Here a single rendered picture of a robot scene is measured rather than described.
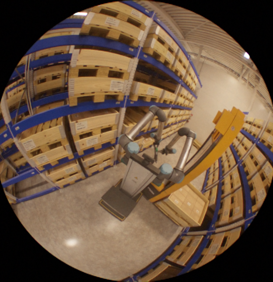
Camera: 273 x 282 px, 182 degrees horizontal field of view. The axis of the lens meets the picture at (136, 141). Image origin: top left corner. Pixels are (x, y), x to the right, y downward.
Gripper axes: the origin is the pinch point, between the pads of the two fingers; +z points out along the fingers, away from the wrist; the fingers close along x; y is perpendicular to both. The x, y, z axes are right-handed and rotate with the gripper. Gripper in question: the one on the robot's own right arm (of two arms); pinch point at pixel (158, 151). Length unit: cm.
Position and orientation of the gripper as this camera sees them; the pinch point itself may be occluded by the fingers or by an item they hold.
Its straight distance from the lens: 173.2
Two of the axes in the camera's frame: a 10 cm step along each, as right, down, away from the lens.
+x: -0.3, -7.8, -6.3
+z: -9.9, -0.4, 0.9
